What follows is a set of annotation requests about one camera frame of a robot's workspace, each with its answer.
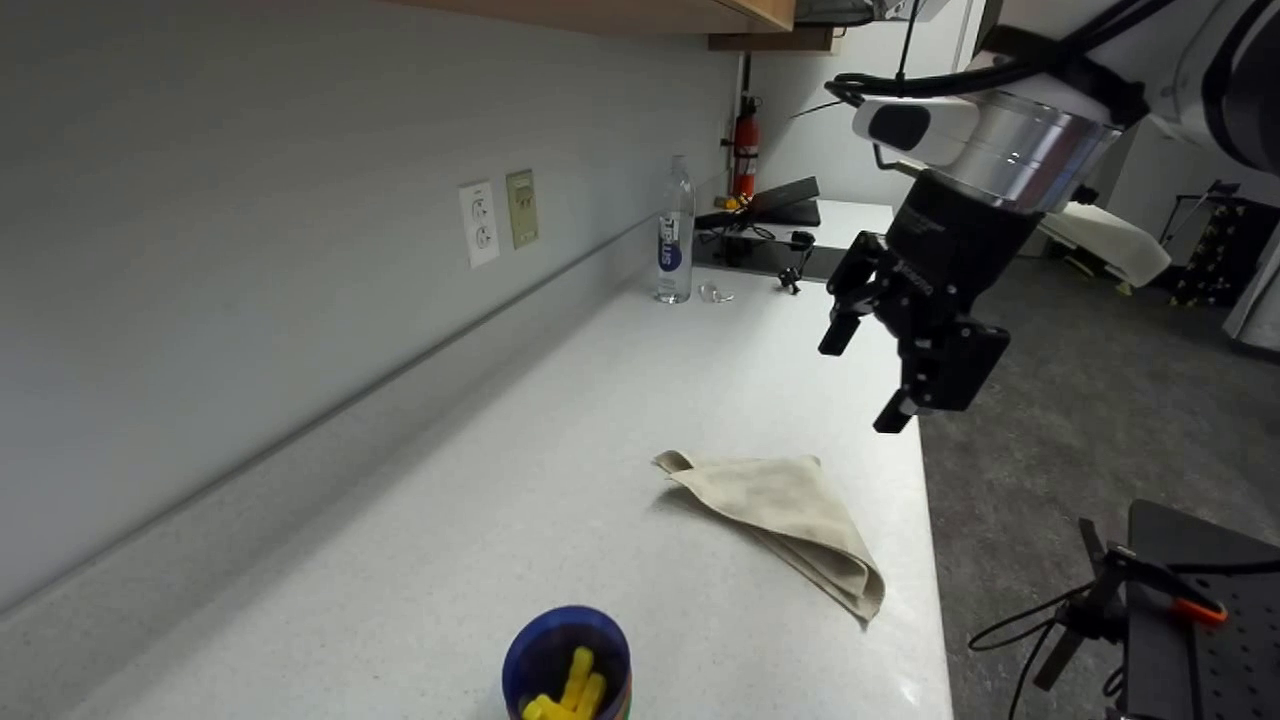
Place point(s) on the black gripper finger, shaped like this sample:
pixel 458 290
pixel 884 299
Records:
pixel 953 365
pixel 853 295

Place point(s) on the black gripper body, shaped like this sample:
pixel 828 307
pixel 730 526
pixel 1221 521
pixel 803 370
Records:
pixel 953 261

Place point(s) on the white stained towel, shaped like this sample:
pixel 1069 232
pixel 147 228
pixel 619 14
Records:
pixel 787 512

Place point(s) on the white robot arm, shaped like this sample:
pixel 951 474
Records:
pixel 1172 65

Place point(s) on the small black tripod clamp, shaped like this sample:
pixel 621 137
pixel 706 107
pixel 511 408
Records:
pixel 795 261

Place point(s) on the black angled stand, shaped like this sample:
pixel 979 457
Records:
pixel 765 213

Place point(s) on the white padded bench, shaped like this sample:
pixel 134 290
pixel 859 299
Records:
pixel 1107 241

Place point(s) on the red fire extinguisher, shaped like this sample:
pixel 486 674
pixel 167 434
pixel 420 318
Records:
pixel 744 146

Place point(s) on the clear plastic water bottle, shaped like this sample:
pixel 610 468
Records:
pixel 674 241

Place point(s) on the black equipment rack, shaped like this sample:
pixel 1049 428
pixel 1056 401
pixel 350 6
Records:
pixel 1202 241

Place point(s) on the black tripod stand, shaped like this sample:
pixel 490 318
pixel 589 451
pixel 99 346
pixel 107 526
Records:
pixel 1144 592

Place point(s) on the black perforated table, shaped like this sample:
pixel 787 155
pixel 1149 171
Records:
pixel 1204 614

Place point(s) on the blue plastic cup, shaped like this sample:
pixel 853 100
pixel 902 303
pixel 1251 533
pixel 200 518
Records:
pixel 560 646

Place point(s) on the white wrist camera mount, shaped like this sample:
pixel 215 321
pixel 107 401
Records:
pixel 912 124

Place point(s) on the wooden wall cabinet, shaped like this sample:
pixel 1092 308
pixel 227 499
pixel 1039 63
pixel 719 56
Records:
pixel 643 10

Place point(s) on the white wall outlet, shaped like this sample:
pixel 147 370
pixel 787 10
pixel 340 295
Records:
pixel 482 224

